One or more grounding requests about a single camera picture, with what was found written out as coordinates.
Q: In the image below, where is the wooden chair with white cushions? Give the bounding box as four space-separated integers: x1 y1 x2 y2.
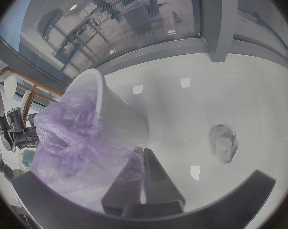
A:
0 65 63 128

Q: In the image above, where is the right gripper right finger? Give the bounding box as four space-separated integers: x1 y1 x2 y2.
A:
144 148 185 212

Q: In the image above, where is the window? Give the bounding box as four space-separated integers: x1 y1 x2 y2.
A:
0 0 288 100

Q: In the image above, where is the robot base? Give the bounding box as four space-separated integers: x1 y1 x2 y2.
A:
10 199 43 229

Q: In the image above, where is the white printed plastic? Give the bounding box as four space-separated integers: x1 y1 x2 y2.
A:
209 124 239 164

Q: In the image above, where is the white trash bin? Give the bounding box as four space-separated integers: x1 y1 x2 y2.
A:
65 68 149 147

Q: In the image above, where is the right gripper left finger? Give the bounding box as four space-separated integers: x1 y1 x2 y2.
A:
102 155 144 215

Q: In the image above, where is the purple plastic bag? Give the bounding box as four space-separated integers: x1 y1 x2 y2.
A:
31 91 147 205

